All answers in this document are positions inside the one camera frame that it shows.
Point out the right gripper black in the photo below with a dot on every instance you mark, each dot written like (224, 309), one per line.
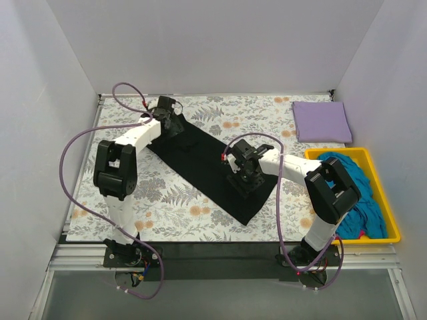
(247, 182)

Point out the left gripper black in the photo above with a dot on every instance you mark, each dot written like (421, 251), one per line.
(177, 126)

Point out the black t-shirt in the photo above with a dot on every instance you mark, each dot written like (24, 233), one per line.
(195, 155)

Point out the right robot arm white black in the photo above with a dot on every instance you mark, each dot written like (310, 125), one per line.
(331, 190)

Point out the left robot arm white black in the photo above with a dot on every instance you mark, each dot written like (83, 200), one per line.
(115, 175)

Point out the floral patterned table mat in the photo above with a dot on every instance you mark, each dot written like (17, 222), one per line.
(168, 208)

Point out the folded purple t-shirt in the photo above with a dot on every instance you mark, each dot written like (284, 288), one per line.
(321, 122)

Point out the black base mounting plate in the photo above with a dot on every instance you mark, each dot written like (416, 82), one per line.
(200, 260)

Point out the yellow plastic bin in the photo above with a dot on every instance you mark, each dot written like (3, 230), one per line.
(362, 158)

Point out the teal t-shirt in bin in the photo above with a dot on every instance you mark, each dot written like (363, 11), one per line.
(366, 217)

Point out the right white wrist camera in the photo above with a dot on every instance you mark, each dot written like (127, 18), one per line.
(234, 160)

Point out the aluminium frame rail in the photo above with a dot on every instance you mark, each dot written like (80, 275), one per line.
(89, 257)

